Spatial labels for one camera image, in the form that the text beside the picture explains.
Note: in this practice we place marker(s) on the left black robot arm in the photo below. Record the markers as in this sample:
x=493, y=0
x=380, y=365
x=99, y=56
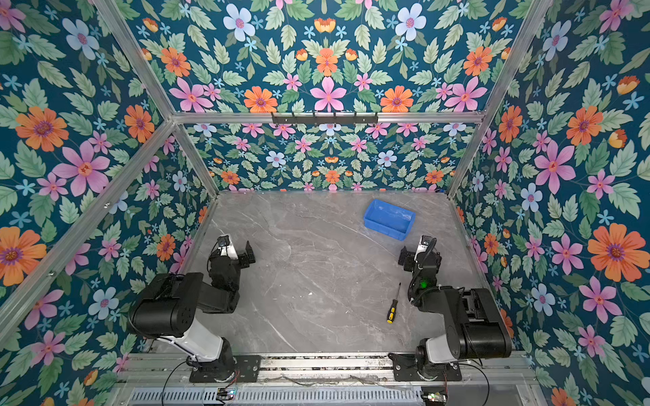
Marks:
x=166, y=309

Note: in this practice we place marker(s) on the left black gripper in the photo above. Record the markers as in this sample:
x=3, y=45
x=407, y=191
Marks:
x=238, y=251

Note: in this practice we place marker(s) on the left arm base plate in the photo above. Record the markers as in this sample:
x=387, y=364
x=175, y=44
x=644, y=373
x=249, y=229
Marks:
x=237, y=369

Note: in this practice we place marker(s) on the blue plastic bin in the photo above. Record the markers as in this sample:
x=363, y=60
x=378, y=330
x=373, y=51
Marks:
x=388, y=219

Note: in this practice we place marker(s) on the aluminium mounting rail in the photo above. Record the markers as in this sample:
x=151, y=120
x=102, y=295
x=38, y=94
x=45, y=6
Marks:
x=326, y=369

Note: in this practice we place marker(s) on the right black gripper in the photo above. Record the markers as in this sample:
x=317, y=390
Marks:
x=419, y=254

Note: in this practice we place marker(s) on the yellow black handled screwdriver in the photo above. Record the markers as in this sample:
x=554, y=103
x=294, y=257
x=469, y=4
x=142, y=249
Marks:
x=391, y=314

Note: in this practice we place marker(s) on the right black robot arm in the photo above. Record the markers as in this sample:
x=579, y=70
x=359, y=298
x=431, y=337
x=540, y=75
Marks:
x=473, y=328

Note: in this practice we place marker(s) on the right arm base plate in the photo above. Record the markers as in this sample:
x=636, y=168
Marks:
x=415, y=368

